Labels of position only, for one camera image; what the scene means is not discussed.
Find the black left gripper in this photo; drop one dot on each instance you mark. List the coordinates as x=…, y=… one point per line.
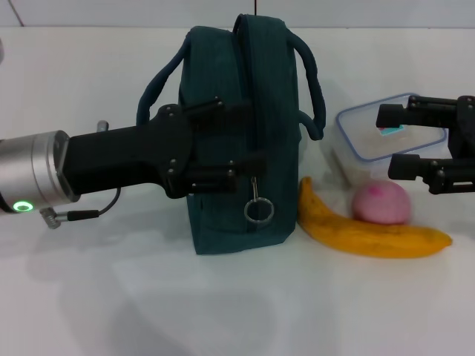
x=130, y=155

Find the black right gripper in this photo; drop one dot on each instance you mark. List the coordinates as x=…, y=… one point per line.
x=465, y=133

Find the dark teal insulated bag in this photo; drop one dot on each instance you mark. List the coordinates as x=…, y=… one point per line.
x=237, y=92

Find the clear container with blue-rimmed lid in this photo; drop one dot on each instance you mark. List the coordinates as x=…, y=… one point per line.
x=356, y=130

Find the pink peach bun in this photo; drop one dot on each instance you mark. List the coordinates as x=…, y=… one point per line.
x=382, y=204

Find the yellow banana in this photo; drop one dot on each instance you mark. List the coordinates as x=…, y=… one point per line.
x=367, y=237

